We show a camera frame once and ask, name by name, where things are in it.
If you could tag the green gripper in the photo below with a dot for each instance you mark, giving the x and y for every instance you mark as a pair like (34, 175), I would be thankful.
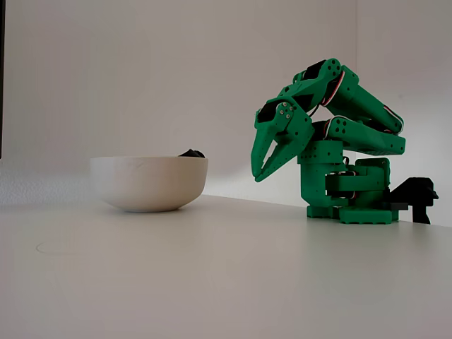
(272, 124)

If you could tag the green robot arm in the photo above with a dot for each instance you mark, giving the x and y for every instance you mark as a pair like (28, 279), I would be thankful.
(367, 102)

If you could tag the black cloth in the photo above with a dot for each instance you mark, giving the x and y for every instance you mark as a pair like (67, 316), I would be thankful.
(192, 153)

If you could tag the white round bowl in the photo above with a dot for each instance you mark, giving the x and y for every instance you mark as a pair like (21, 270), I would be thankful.
(148, 183)

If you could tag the black table clamp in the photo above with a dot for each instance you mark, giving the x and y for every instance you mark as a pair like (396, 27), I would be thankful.
(420, 197)

